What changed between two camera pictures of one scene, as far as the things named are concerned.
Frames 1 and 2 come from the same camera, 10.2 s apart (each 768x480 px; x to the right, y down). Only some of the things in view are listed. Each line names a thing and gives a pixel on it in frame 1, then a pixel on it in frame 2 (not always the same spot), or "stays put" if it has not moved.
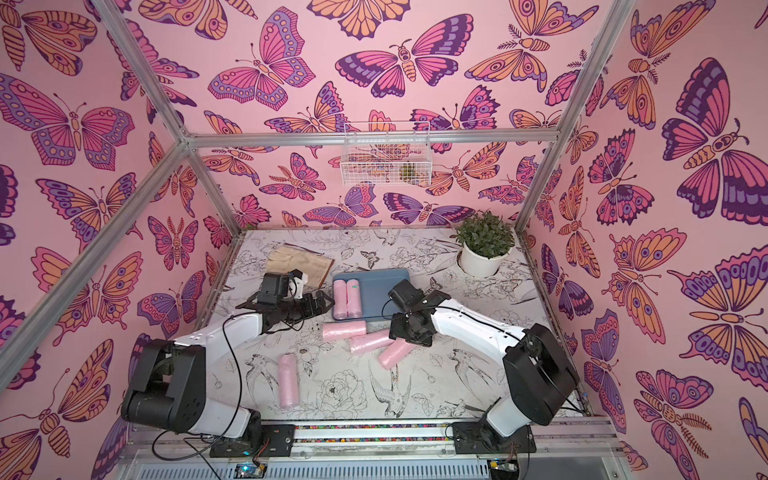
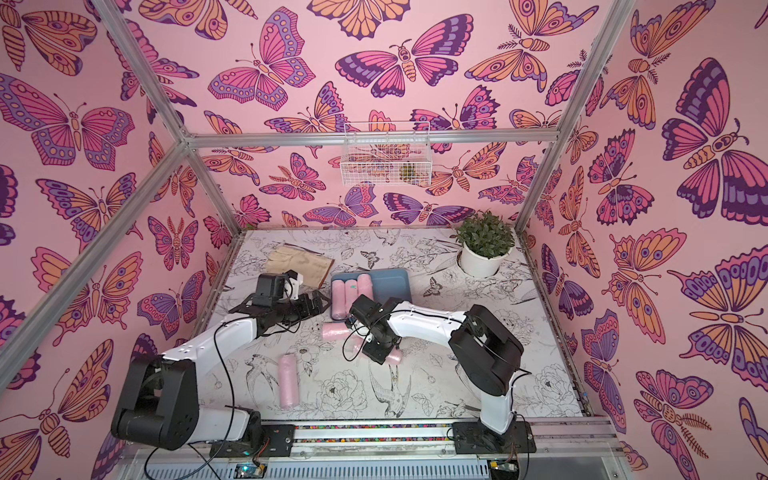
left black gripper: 310,310 stays put
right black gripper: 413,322 -> 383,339
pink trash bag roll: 342,329 stays put
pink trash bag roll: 353,298 stays put
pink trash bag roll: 395,354 -> 365,286
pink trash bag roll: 340,308 stays put
